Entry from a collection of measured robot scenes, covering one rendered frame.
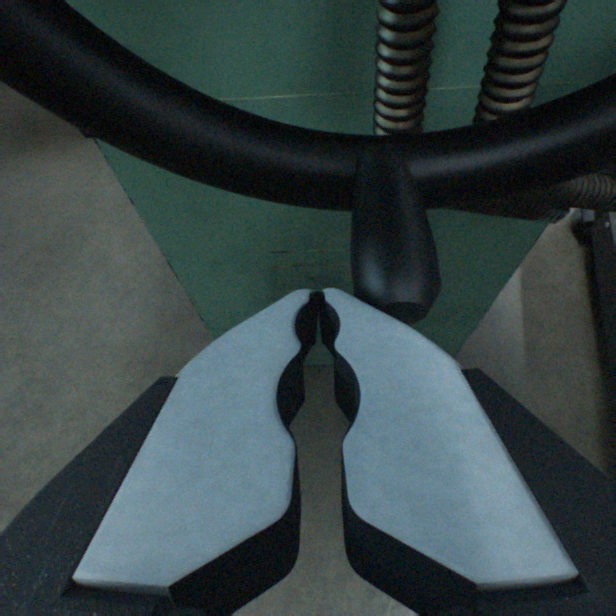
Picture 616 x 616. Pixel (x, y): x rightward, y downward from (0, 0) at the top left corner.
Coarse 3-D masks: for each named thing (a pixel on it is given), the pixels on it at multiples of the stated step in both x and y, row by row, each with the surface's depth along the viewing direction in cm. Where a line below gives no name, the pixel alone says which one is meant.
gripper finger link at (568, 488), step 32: (480, 384) 8; (512, 416) 7; (512, 448) 7; (544, 448) 7; (544, 480) 6; (576, 480) 6; (608, 480) 6; (544, 512) 6; (576, 512) 6; (608, 512) 6; (576, 544) 5; (608, 544) 5; (608, 576) 5; (480, 608) 5; (512, 608) 5; (544, 608) 5; (576, 608) 5; (608, 608) 5
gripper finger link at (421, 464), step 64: (320, 320) 12; (384, 320) 10; (384, 384) 8; (448, 384) 8; (384, 448) 7; (448, 448) 7; (384, 512) 6; (448, 512) 6; (512, 512) 6; (384, 576) 6; (448, 576) 5; (512, 576) 5; (576, 576) 5
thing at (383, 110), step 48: (384, 0) 16; (432, 0) 16; (528, 0) 16; (384, 48) 17; (432, 48) 17; (528, 48) 17; (384, 96) 19; (480, 96) 20; (528, 96) 19; (528, 192) 24; (576, 192) 26
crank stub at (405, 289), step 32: (384, 160) 13; (384, 192) 12; (416, 192) 13; (352, 224) 13; (384, 224) 12; (416, 224) 12; (352, 256) 12; (384, 256) 11; (416, 256) 11; (384, 288) 11; (416, 288) 11; (416, 320) 12
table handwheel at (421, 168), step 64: (0, 0) 10; (0, 64) 11; (64, 64) 11; (128, 64) 12; (128, 128) 13; (192, 128) 13; (256, 128) 14; (512, 128) 14; (576, 128) 14; (256, 192) 15; (320, 192) 15; (448, 192) 15; (512, 192) 15
